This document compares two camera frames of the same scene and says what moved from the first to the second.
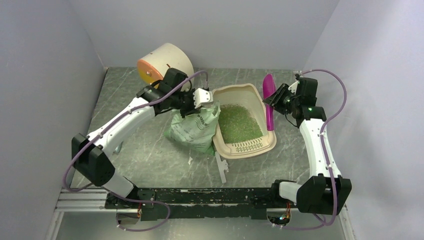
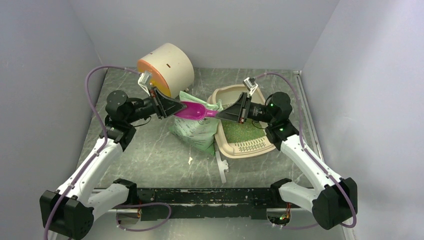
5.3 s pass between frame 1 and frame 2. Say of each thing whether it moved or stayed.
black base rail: stayed
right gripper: moved
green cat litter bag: stayed
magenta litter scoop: moved
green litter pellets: stayed
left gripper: moved
